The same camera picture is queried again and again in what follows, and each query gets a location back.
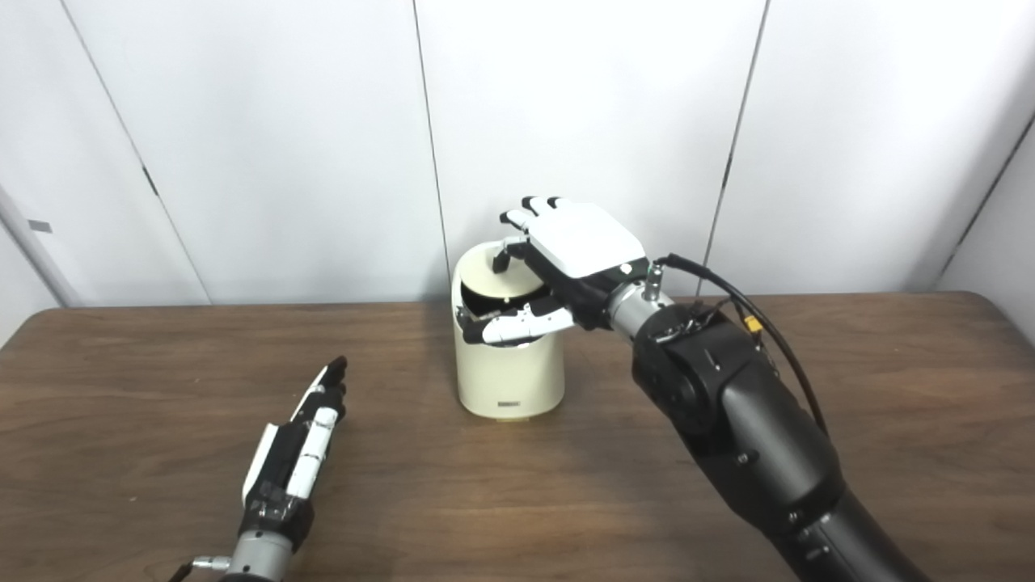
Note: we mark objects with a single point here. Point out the cream round bin lid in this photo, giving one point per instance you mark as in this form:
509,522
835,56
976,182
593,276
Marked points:
501,283

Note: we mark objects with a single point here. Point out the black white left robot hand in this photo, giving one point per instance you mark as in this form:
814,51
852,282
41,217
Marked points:
291,461

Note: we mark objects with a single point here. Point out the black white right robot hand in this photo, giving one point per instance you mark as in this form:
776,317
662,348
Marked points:
586,238

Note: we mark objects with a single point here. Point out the black bin liner bag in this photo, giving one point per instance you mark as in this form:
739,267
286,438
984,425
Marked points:
477,305

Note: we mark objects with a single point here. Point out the cream-colored cylindrical bin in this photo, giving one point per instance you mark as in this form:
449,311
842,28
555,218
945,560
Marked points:
509,376

